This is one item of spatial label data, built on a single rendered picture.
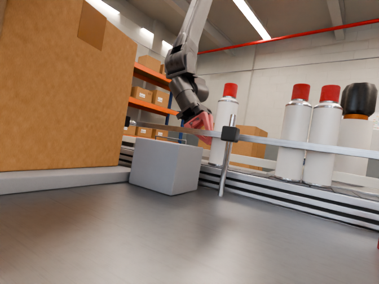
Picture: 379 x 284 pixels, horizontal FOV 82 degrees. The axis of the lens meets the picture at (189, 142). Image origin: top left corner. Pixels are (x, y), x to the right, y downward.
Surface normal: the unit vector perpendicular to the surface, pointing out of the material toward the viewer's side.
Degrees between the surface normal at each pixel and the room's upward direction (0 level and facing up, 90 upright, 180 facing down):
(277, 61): 90
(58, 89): 90
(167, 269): 0
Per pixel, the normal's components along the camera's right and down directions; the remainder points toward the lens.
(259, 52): -0.63, -0.11
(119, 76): 0.91, 0.15
